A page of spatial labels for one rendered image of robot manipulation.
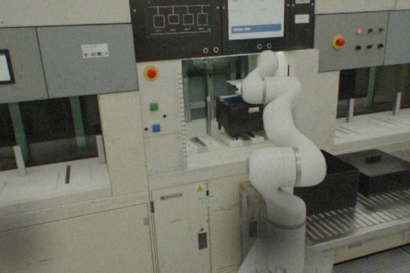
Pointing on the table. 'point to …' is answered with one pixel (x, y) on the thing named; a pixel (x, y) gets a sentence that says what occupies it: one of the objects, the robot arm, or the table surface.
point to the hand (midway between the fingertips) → (239, 86)
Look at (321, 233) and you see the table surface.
